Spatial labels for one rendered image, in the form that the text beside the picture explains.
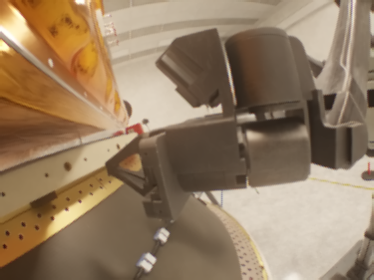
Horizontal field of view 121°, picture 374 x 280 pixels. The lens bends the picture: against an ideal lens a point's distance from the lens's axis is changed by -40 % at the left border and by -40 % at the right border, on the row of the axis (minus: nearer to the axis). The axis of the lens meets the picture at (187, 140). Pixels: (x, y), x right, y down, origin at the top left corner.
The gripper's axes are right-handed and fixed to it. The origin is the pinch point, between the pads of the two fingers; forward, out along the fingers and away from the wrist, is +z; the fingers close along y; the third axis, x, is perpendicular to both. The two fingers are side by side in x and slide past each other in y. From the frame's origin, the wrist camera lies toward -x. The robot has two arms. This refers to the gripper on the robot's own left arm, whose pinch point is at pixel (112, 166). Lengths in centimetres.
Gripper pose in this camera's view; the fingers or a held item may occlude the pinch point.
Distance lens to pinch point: 21.3
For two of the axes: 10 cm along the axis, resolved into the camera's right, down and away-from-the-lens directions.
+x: 1.8, 9.7, 1.5
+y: -2.8, 2.0, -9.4
